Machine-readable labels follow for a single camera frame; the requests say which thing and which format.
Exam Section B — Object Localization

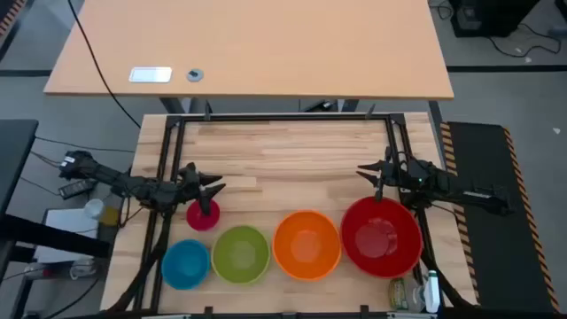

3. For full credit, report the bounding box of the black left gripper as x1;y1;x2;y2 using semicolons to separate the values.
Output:
175;162;227;216

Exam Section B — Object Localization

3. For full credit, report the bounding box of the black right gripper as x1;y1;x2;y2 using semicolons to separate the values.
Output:
356;148;420;203

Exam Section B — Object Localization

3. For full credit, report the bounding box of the green bowl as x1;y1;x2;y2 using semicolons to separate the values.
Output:
211;225;271;285

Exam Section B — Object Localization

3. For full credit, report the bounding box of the blue bowl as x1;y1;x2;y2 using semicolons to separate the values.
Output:
160;239;212;292

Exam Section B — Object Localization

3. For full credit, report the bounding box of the orange bowl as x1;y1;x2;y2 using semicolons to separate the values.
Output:
271;210;343;282

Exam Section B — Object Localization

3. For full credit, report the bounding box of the small red bowl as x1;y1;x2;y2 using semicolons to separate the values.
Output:
185;198;221;232

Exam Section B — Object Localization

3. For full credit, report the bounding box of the large red bowl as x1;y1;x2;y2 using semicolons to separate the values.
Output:
340;196;424;279

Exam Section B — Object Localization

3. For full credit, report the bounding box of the white cup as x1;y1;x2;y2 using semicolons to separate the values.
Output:
83;198;105;220

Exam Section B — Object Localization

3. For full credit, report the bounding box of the green packet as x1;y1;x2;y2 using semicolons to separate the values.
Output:
388;277;410;311

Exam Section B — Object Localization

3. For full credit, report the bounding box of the black power adapter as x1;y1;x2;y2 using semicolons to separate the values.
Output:
58;178;97;200

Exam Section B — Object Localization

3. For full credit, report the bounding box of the black mat with hazard stripes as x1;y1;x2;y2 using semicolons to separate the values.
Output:
439;121;562;314

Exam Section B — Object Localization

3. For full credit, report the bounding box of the white box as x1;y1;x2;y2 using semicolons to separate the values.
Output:
34;207;102;265

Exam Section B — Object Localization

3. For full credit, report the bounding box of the light wooden desk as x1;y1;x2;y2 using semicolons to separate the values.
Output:
43;0;455;101

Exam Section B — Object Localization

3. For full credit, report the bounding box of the black equipment case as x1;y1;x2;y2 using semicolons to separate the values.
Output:
449;0;540;39

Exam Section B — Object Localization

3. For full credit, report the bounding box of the black metal table frame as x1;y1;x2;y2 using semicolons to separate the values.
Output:
108;113;478;319

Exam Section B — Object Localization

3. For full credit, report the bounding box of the black cable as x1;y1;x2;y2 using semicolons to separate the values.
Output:
66;0;143;129

